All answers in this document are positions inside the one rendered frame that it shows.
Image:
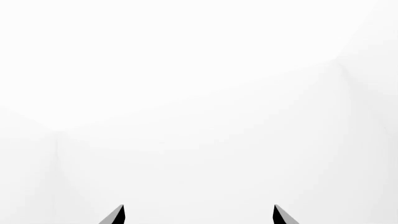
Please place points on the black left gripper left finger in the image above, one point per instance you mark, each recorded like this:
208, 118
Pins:
115, 217

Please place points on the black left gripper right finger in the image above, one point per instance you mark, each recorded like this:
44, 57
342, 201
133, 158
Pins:
282, 218

